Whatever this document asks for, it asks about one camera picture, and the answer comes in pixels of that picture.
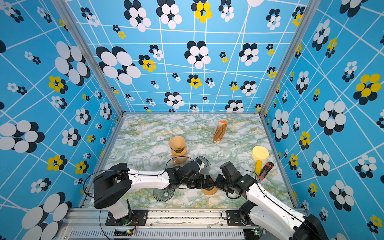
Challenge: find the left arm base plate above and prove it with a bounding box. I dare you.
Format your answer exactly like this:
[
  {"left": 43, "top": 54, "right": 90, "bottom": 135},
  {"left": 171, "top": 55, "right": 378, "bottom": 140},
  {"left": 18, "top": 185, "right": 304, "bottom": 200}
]
[{"left": 105, "top": 210, "right": 148, "bottom": 227}]

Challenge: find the red black small tool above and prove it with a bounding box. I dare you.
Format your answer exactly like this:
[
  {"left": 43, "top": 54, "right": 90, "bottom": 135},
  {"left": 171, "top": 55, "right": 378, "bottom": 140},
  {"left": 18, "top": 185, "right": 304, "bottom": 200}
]
[{"left": 258, "top": 162, "right": 274, "bottom": 182}]

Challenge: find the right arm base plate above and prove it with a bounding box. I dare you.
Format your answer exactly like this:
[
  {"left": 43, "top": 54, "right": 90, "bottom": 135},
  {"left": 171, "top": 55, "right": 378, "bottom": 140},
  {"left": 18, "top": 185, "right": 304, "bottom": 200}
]
[{"left": 225, "top": 210, "right": 246, "bottom": 227}]

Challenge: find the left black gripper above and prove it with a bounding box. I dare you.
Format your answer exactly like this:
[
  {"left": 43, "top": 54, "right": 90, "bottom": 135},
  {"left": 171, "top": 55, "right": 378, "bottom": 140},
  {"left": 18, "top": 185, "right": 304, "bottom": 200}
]
[{"left": 182, "top": 174, "right": 217, "bottom": 190}]

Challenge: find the aluminium front rail frame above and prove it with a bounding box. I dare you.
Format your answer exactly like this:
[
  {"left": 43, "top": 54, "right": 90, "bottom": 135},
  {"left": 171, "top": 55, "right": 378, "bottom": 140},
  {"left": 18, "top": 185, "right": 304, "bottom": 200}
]
[{"left": 56, "top": 207, "right": 319, "bottom": 240}]

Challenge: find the amber glass carafe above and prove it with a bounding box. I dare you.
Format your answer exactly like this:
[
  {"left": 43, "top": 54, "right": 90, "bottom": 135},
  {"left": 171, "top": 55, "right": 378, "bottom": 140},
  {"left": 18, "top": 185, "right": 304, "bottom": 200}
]
[{"left": 172, "top": 153, "right": 188, "bottom": 166}]

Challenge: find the grey glass carafe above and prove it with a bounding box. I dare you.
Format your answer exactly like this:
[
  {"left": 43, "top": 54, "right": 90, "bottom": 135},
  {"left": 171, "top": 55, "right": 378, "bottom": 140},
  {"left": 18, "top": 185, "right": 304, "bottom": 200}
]
[{"left": 195, "top": 156, "right": 211, "bottom": 175}]

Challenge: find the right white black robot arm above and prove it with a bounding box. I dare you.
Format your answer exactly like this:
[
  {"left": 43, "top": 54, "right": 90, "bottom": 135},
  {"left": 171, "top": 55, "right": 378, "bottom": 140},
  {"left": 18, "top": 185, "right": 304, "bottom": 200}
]
[{"left": 216, "top": 162, "right": 328, "bottom": 240}]

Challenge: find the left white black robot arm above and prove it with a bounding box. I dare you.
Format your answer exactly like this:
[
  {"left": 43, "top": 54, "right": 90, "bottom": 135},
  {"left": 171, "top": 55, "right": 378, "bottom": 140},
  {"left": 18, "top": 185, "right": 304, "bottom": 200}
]
[{"left": 94, "top": 161, "right": 215, "bottom": 220}]

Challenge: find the brown paper coffee filter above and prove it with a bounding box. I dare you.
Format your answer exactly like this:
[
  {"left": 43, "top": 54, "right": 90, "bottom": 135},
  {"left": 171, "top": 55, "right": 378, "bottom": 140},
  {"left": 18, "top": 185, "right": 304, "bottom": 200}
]
[{"left": 169, "top": 136, "right": 187, "bottom": 152}]

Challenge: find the grey glass dripper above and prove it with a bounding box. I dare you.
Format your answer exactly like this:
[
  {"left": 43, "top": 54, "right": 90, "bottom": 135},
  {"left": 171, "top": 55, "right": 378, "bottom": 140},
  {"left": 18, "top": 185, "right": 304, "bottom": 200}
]
[{"left": 153, "top": 189, "right": 175, "bottom": 202}]

